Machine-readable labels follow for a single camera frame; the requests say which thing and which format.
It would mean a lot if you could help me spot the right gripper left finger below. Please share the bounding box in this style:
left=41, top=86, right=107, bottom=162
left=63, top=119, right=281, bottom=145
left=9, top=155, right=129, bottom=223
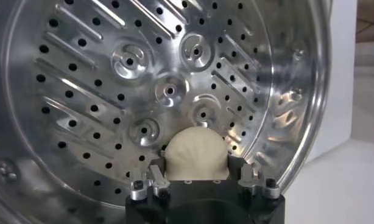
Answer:
left=129, top=149, right=172, bottom=201

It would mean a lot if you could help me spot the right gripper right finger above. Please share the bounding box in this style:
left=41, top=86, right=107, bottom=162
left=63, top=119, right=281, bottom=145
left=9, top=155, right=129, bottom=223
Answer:
left=228, top=155, right=281, bottom=200

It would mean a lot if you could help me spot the white steamed baozi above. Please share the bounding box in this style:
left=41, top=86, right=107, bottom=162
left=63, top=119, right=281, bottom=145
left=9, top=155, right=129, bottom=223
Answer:
left=163, top=126, right=231, bottom=181

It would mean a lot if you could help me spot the stainless steel steamer basket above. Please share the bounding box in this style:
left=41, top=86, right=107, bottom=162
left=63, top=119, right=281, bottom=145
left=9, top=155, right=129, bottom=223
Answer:
left=0, top=0, right=333, bottom=224

